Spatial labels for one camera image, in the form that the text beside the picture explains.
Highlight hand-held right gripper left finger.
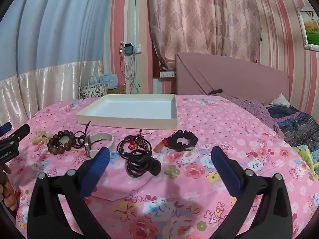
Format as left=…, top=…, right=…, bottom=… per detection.
left=27, top=146, right=111, bottom=239

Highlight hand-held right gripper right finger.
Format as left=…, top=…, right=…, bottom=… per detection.
left=211, top=146, right=292, bottom=239

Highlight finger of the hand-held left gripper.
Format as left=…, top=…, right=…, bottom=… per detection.
left=0, top=122, right=12, bottom=136
left=9, top=124, right=31, bottom=143

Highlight beige strap wristwatch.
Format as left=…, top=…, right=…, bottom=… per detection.
left=83, top=132, right=114, bottom=158

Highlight black cord bracelets bundle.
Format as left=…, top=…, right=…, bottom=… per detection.
left=117, top=133, right=152, bottom=159

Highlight black cord pendant necklace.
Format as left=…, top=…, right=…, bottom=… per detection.
left=73, top=121, right=92, bottom=148

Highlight brown wooden bead bracelet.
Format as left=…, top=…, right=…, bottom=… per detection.
left=47, top=129, right=76, bottom=155

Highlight black hair ties with clip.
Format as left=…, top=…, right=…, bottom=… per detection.
left=126, top=149, right=162, bottom=178

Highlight black scrunchie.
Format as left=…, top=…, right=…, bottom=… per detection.
left=170, top=129, right=199, bottom=152

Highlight white shallow box tray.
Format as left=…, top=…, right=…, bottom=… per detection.
left=76, top=94, right=179, bottom=130

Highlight person's left hand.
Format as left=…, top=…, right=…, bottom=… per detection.
left=0, top=164, right=19, bottom=211

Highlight beige flower hair accessory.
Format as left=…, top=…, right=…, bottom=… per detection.
left=30, top=129, right=53, bottom=145

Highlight pink floral bedsheet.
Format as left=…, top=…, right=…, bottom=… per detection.
left=5, top=93, right=319, bottom=239

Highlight purple dotted blanket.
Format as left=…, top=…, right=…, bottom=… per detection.
left=223, top=95, right=285, bottom=140

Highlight floral print tote bag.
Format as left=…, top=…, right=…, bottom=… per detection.
left=79, top=76, right=109, bottom=100

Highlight blue patterned quilt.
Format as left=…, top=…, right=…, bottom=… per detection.
left=266, top=105, right=319, bottom=153

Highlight green colourful cloth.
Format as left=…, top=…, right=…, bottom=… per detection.
left=293, top=144, right=319, bottom=181

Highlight white pillow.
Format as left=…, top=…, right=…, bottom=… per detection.
left=269, top=93, right=291, bottom=108

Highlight pink bed headboard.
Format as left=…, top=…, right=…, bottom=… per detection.
left=175, top=52, right=290, bottom=105

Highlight light blue gift bag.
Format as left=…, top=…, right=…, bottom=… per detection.
left=98, top=74, right=118, bottom=90

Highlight blue and cream curtain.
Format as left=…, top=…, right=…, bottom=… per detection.
left=0, top=0, right=115, bottom=128

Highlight pink patterned curtain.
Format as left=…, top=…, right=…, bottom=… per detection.
left=146, top=0, right=263, bottom=68

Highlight framed landscape picture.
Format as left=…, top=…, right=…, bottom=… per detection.
left=295, top=5, right=319, bottom=52

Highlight red knot cord charm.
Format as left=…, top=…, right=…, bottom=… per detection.
left=126, top=129, right=153, bottom=151

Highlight tan pendant on red cord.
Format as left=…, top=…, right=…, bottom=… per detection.
left=153, top=134, right=175, bottom=154

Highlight hanging white charging cables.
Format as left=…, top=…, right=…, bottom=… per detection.
left=120, top=53, right=141, bottom=94

